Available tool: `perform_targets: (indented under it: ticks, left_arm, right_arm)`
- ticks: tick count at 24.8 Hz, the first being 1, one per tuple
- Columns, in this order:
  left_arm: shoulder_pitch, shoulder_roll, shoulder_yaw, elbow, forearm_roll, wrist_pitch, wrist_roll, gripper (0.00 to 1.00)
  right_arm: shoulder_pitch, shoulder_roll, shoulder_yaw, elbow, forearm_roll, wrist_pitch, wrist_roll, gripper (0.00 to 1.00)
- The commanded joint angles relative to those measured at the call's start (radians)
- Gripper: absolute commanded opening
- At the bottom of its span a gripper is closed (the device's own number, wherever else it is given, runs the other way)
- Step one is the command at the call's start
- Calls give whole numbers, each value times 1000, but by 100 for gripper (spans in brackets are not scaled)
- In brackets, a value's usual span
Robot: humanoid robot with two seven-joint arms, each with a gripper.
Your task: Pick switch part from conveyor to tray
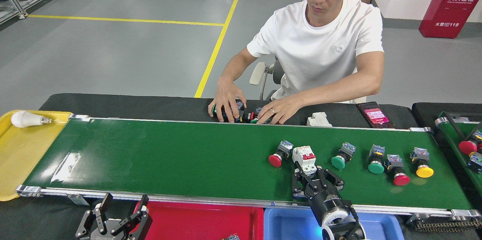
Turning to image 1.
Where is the conveyor drive chain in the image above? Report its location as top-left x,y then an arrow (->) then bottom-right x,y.
414,219 -> 482,233

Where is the black cable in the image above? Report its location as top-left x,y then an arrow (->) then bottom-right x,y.
442,112 -> 482,141

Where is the blue plastic bin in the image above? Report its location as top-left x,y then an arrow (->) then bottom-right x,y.
264,207 -> 405,240

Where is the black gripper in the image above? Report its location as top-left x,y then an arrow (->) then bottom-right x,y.
75,193 -> 153,240
292,167 -> 350,222

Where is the red plastic bin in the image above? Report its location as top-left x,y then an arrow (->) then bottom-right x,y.
132,199 -> 264,240

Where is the white breaker with red handle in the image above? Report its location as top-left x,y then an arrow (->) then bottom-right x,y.
292,146 -> 317,176

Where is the red fire extinguisher box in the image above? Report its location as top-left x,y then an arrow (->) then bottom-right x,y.
419,0 -> 482,39

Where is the smartphone with pink screen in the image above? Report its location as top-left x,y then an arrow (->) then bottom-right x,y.
357,102 -> 396,129

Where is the grey office chair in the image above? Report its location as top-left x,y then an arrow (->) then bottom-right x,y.
249,59 -> 368,104

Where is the plain white circuit breaker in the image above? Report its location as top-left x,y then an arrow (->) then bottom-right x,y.
306,112 -> 333,128

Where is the white light bulb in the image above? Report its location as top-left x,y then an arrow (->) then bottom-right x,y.
11,111 -> 52,128

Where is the person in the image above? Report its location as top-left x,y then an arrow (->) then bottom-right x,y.
247,0 -> 385,104

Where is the person's left hand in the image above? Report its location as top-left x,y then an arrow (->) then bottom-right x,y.
256,94 -> 302,125

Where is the person's right hand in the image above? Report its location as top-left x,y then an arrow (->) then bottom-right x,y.
208,76 -> 248,123

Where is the yellow plastic tray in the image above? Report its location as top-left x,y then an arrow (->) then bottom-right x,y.
0,110 -> 73,202

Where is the short green conveyor belt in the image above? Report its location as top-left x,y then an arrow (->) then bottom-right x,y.
435,111 -> 482,195

